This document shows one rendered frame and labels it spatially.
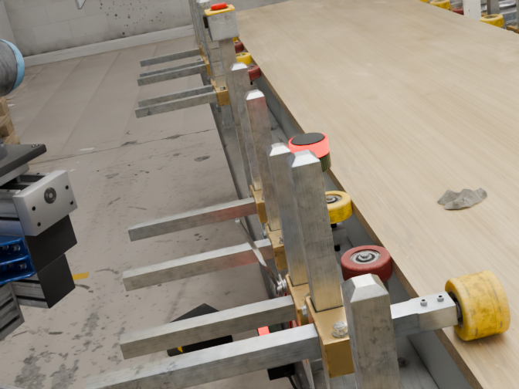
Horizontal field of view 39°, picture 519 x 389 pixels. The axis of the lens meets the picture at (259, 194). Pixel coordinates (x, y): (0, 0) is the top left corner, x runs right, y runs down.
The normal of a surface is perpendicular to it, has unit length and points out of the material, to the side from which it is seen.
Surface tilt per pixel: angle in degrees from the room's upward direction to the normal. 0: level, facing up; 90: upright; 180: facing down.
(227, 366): 90
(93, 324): 0
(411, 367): 0
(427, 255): 0
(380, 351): 90
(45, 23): 90
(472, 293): 31
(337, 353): 90
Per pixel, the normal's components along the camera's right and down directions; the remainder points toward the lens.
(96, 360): -0.18, -0.91
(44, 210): 0.88, 0.03
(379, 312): 0.14, 0.36
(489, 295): -0.04, -0.42
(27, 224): -0.44, 0.42
